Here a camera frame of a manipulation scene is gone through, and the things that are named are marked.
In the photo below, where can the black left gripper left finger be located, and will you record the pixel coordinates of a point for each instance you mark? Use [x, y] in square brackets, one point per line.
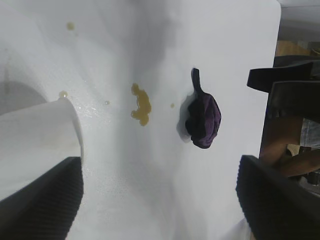
[37, 207]

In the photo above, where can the purple and black cloth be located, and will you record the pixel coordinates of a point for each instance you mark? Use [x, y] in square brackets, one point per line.
[207, 120]

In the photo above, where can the brown liquid puddle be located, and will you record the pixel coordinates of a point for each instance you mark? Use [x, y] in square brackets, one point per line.
[143, 102]

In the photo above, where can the black office chair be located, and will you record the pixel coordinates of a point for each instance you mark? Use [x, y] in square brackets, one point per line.
[275, 77]

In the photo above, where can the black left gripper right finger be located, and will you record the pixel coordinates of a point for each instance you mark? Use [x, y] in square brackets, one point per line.
[280, 210]

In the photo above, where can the white paper cup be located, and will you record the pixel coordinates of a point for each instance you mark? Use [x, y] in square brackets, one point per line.
[37, 130]

